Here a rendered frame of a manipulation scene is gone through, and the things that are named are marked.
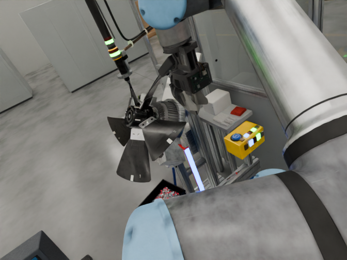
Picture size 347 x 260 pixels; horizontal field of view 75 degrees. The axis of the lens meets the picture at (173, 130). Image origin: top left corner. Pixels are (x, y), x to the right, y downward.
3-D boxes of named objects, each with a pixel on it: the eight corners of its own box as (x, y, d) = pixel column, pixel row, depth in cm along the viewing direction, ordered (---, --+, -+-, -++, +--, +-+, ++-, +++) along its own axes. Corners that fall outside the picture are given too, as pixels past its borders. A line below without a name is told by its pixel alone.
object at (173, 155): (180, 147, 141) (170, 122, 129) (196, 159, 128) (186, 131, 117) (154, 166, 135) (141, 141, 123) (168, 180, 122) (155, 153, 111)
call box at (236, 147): (249, 135, 117) (246, 119, 111) (265, 143, 109) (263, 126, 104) (227, 153, 112) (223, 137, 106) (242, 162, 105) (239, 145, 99)
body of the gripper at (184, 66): (191, 99, 54) (175, 50, 47) (172, 92, 61) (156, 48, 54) (214, 84, 56) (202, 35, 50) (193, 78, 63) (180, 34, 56)
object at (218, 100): (217, 99, 177) (214, 86, 171) (232, 104, 165) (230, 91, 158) (201, 110, 172) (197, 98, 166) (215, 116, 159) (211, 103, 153)
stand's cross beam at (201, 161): (203, 160, 175) (201, 156, 173) (206, 162, 172) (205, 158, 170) (184, 174, 169) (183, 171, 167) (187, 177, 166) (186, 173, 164)
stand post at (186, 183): (200, 212, 201) (166, 135, 151) (206, 219, 195) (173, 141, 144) (196, 216, 200) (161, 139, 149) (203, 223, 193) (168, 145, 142)
